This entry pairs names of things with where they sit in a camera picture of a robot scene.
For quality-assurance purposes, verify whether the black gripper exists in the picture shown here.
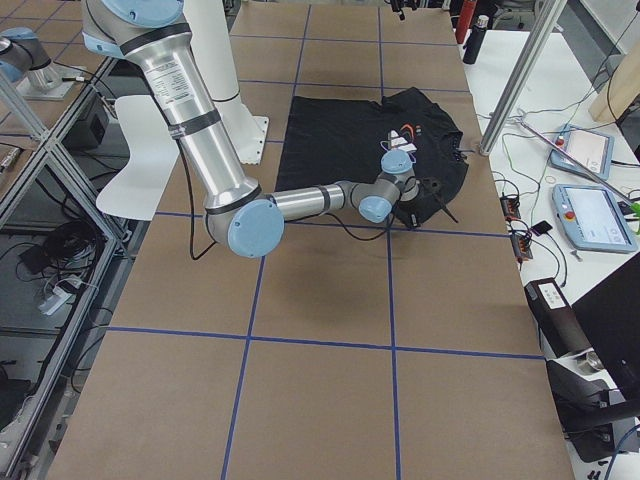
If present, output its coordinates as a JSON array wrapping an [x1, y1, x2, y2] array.
[[402, 177, 458, 228]]

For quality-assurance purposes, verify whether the black graphic t-shirt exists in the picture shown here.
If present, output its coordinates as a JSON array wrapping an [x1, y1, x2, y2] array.
[[275, 87, 468, 204]]

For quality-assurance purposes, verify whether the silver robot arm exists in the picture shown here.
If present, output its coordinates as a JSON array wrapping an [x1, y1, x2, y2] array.
[[82, 1, 468, 258]]

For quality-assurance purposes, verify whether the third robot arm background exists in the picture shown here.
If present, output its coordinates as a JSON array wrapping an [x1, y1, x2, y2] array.
[[1, 27, 75, 101]]

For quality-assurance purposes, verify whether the orange connector block far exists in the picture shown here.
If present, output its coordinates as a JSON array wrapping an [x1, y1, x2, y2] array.
[[500, 195, 522, 219]]

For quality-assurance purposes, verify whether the orange connector block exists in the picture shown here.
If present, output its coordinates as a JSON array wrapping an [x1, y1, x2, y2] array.
[[509, 229, 533, 264], [500, 195, 522, 219]]

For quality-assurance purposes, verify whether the orange connector block near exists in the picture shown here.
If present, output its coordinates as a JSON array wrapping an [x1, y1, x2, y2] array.
[[509, 229, 533, 264]]

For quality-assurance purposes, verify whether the lower teach pendant tablet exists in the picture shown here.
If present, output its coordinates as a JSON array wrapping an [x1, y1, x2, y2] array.
[[552, 184, 638, 253]]

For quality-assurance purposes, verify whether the teach pendant tablet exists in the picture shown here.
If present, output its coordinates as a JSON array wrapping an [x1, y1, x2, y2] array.
[[552, 184, 638, 253], [553, 123, 614, 180]]

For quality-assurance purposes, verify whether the black water bottle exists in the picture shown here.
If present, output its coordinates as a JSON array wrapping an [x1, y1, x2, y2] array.
[[462, 15, 489, 65]]

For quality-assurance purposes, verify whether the upper teach pendant tablet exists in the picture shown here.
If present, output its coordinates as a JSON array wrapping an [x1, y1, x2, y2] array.
[[553, 123, 614, 180]]

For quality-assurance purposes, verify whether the black box with label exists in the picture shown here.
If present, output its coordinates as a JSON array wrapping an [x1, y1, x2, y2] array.
[[524, 278, 591, 357]]

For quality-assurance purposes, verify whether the red water bottle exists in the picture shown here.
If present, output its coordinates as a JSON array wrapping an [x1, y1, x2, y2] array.
[[455, 0, 476, 45]]

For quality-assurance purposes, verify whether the black monitor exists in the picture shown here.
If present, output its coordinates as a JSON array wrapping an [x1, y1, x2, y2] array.
[[572, 255, 639, 399]]

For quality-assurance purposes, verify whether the white plastic chair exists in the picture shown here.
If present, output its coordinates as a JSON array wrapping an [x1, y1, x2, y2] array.
[[96, 95, 179, 221]]

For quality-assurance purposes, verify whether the white power strip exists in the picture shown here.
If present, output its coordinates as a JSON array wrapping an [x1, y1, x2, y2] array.
[[39, 280, 76, 316]]

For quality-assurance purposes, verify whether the aluminium frame post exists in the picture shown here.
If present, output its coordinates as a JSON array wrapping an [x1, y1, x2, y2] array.
[[479, 0, 567, 156]]

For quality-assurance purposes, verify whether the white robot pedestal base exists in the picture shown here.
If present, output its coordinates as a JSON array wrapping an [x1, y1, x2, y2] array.
[[184, 0, 269, 165]]

